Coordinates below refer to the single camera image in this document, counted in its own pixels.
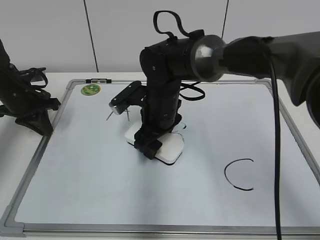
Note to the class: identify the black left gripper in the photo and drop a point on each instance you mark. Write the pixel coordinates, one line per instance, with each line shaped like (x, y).
(24, 97)

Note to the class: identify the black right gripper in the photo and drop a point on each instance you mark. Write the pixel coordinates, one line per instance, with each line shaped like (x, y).
(159, 114)

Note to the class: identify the white rectangular whiteboard eraser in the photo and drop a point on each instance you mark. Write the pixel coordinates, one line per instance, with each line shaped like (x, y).
(172, 143)

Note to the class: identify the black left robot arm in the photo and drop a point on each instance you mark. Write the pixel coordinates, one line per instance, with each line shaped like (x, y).
(7, 66)

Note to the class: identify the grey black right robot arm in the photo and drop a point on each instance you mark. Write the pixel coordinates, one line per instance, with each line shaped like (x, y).
(294, 59)

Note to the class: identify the round green magnet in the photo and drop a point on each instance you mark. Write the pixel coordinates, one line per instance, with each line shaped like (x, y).
(90, 89)

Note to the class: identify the black marker clip holder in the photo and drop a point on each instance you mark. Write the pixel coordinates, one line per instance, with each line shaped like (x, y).
(98, 81)

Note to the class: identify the white magnetic whiteboard grey frame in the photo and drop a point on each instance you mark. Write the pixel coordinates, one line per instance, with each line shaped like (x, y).
(85, 179)

